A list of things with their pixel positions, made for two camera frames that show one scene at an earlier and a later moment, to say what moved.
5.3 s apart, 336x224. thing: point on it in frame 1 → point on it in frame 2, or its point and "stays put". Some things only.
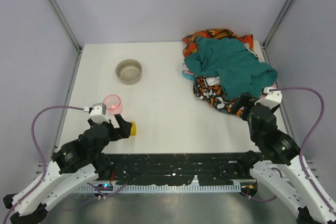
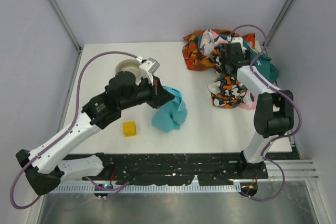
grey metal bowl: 129,71 stays put
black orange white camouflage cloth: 210,89 → 228,90
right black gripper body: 248,102 → 229,66
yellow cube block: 134,129 stays put
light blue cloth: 188,76 → 171,115
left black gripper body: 115,129 → 155,93
